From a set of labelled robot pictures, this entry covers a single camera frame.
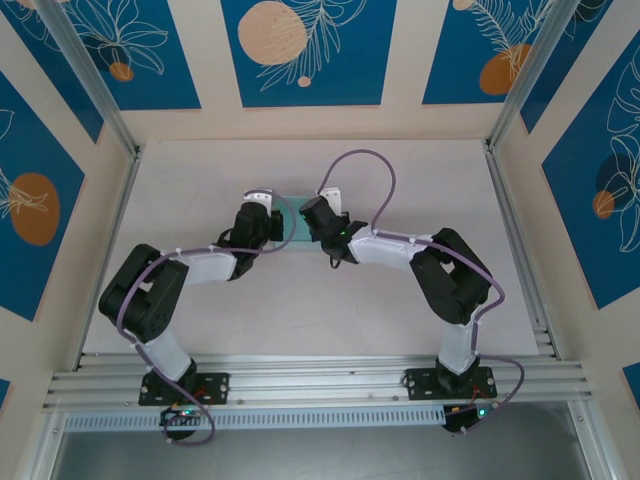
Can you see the light blue paper box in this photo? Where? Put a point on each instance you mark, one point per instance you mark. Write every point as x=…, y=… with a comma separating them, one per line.
x=297, y=235

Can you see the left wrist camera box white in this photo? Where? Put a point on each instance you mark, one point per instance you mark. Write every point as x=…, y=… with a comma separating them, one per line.
x=257, y=196

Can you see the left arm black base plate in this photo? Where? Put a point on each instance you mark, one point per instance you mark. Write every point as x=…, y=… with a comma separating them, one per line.
x=220, y=387

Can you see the narrow blue wall poster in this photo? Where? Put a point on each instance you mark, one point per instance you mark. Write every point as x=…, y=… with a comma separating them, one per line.
x=50, y=65
x=555, y=75

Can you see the aluminium side rail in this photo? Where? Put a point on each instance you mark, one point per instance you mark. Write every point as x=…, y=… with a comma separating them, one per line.
x=501, y=190
x=127, y=195

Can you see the grey metal sheet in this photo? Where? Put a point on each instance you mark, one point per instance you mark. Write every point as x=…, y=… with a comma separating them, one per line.
x=320, y=455

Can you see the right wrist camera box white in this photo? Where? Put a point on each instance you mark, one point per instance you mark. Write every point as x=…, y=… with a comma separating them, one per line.
x=332, y=195

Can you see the right aluminium side rail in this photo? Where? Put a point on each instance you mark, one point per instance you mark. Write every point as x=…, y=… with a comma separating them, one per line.
x=501, y=190

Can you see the blue poster fern orange circle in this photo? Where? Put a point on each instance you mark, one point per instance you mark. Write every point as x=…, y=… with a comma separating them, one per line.
x=450, y=60

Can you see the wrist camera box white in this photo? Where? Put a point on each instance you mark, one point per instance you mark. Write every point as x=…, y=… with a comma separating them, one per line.
x=332, y=195
x=257, y=196

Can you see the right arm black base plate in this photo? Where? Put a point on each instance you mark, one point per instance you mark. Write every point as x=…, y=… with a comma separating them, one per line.
x=420, y=385

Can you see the aluminium frame post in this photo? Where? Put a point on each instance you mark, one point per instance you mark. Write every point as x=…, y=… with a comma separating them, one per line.
x=530, y=70
x=90, y=65

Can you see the right aluminium frame post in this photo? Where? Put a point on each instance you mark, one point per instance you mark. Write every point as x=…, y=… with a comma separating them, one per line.
x=530, y=70

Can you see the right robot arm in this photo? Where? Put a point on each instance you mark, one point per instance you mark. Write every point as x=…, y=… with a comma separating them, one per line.
x=450, y=280

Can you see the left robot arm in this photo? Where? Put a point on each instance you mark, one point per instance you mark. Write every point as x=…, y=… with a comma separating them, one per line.
x=150, y=295

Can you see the aluminium mounting rail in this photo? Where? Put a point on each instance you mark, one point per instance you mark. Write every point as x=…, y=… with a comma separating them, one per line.
x=320, y=380

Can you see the blue poster white leaf outlines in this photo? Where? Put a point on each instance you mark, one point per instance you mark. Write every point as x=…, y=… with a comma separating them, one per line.
x=575, y=225

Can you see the blue poster big orange circle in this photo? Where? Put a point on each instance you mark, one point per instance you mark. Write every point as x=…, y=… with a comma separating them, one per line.
x=40, y=150

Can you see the left aluminium side rail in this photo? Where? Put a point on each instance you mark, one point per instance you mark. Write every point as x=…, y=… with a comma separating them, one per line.
x=127, y=195

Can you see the left aluminium frame post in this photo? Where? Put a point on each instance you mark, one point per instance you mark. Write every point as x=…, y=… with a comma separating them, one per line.
x=90, y=65

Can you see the blue poster white flower outline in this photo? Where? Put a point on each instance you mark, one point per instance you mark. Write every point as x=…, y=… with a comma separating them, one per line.
x=175, y=75

